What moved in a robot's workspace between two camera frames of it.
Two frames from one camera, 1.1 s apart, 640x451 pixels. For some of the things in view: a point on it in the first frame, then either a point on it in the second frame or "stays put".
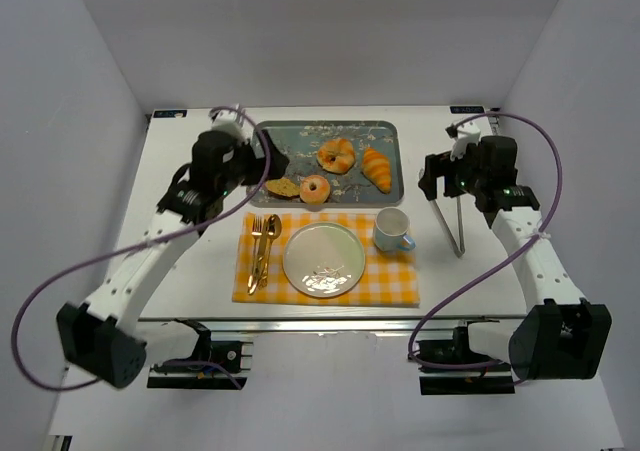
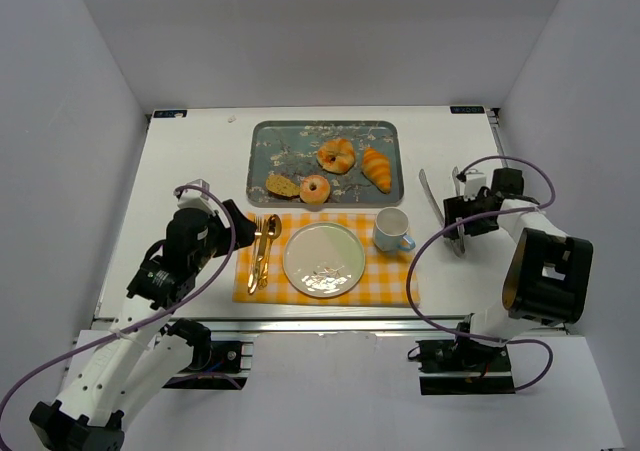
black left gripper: x=261 y=156 to x=226 y=229
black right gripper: x=445 y=182 to x=460 y=211
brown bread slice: x=283 y=187 stays put
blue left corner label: x=170 y=114 stays put
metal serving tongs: x=458 y=245 stays put
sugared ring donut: x=314 y=189 stays put
